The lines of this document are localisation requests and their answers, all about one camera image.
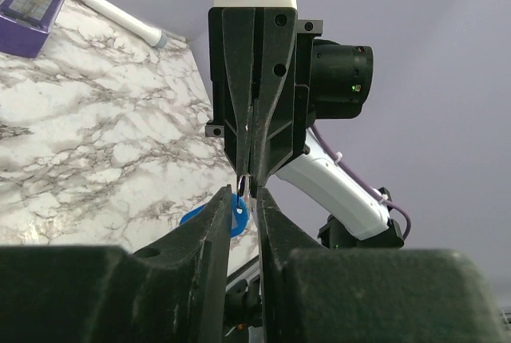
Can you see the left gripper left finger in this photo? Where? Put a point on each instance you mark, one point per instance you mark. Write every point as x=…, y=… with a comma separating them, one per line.
x=169, y=291

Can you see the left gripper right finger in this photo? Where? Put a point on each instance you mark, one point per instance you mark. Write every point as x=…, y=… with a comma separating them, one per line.
x=313, y=294

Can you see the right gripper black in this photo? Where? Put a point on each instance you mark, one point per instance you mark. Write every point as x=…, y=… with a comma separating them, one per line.
x=260, y=68

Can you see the blue key tag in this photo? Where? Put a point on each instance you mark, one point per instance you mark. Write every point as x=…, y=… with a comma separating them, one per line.
x=240, y=215

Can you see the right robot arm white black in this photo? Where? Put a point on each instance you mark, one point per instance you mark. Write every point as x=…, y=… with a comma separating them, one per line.
x=342, y=76

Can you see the white microphone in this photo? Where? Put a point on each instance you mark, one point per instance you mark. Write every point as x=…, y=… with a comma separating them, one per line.
x=150, y=34

